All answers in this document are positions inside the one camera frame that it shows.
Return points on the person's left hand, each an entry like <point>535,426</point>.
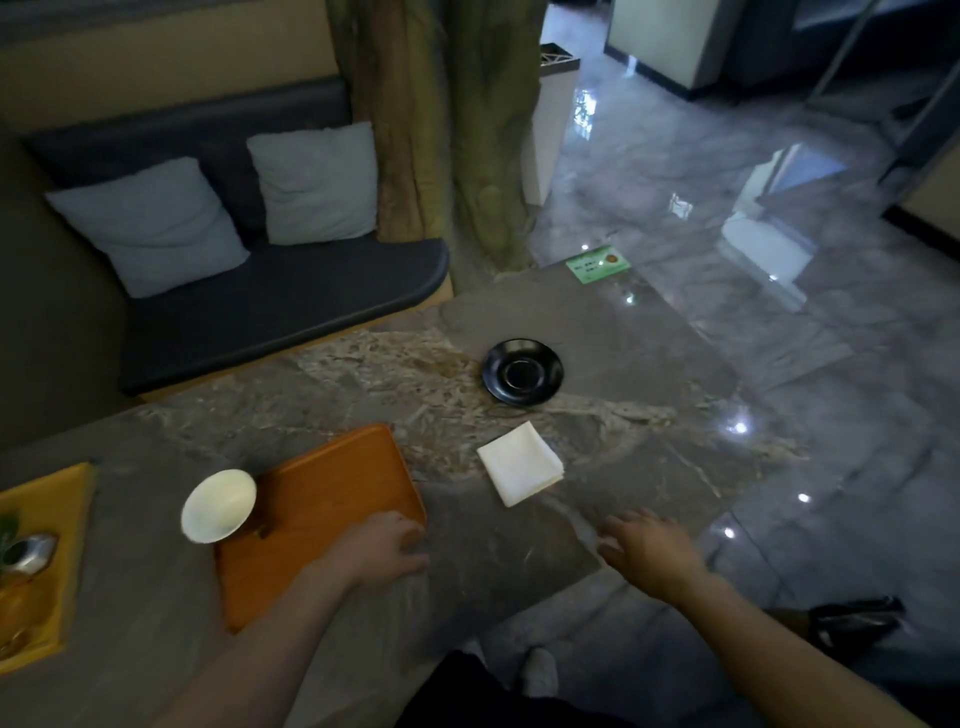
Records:
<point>371,551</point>

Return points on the person's right hand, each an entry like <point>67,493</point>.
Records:
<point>656,555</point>

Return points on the person's left thumb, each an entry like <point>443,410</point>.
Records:
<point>411,564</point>

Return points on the person's right thumb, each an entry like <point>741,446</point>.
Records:
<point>610,553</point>

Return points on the person's right forearm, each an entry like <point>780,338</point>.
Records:
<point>772,660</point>

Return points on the person's left forearm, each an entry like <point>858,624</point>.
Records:
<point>262,652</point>

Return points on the orange wooden tray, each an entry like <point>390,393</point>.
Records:
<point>315,510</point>

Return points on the white folded napkin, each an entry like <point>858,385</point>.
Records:
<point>520,465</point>

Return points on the person's white shoe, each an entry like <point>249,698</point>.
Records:
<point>540,673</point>

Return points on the person's dark trousers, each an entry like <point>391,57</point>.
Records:
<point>480,697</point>

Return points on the black saucer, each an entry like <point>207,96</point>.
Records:
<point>523,372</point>

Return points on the white ceramic cup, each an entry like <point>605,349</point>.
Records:
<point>217,506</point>

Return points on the black bag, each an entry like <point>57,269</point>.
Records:
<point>855,622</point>

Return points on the green card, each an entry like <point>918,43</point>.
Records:
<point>598,265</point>

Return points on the dark grey bench seat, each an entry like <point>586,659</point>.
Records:
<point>285,300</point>

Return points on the yellow tray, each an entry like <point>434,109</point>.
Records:
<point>52,525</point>

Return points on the silver metal container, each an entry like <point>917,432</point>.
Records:
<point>31,555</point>

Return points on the small light grey cushion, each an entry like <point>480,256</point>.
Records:
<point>315,184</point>

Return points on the large light grey cushion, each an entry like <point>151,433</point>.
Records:
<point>150,225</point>

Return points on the white bin with black top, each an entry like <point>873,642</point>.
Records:
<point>547,127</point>

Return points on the artificial tree trunk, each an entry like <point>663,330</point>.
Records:
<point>450,127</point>

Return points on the white counter block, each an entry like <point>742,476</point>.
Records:
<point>667,41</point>

